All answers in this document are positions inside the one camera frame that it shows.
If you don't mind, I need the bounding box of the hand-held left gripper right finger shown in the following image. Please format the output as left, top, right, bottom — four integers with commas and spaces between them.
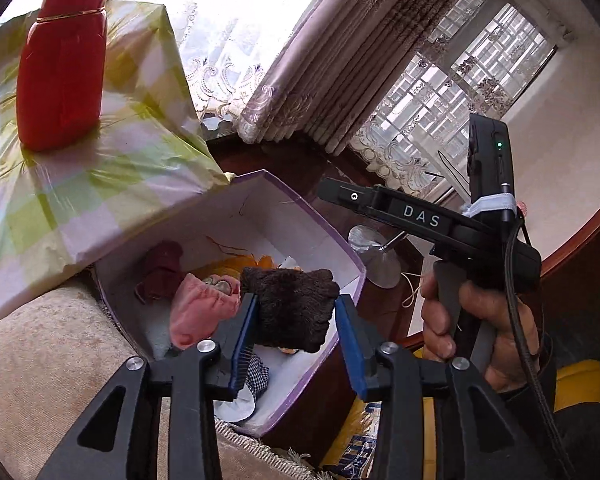
334, 294, 556, 480

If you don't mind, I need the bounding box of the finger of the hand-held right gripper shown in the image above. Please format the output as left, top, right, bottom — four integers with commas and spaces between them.
316, 178, 383, 213

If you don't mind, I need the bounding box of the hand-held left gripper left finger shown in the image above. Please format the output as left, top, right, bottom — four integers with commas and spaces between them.
35, 292, 261, 480

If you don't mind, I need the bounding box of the black white gingham cloth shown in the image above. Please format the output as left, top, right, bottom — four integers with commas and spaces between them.
242, 352, 271, 393

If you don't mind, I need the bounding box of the salmon pink cloth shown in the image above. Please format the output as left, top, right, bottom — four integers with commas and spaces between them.
169, 274, 242, 352

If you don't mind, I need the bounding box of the dark brown fuzzy cloth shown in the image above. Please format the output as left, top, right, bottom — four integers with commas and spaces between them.
241, 267, 340, 351

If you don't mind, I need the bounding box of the white box purple rim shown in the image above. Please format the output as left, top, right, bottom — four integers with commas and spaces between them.
89, 170, 367, 438

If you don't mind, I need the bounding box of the person's right forearm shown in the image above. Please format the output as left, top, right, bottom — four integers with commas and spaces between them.
500, 355, 600, 480

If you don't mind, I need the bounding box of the person's right hand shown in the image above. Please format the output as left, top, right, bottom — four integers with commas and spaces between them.
420, 274, 543, 393

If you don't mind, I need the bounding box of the white lace sheer curtain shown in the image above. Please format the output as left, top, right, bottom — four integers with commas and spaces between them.
350, 55, 511, 196
170, 0, 326, 133

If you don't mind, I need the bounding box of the floor lamp base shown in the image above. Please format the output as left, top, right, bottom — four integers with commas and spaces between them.
348, 225, 406, 289

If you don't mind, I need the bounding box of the blue yellow printed bag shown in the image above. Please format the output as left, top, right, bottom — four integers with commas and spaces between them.
330, 395, 386, 480

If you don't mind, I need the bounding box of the maroon cloth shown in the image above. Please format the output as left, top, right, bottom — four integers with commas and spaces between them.
135, 241, 185, 306

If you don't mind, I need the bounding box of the mauve pleated curtain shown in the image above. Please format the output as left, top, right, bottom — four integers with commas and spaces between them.
235, 0, 483, 158

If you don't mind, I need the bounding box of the green checked plastic tablecloth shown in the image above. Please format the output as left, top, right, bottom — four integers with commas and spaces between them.
0, 0, 238, 333

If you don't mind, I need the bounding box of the beige upholstered stool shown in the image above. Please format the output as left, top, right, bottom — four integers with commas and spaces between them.
0, 280, 321, 480

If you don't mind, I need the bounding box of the yellow object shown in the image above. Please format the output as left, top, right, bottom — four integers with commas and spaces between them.
555, 360, 600, 403

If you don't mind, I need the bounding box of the red thermos flask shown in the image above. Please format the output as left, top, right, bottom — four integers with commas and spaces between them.
16, 0, 114, 152

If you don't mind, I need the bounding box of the white lamp cord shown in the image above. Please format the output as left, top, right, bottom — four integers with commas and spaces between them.
400, 272, 423, 308

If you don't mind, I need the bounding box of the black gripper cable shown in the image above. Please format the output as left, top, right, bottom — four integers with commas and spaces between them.
502, 210, 566, 480

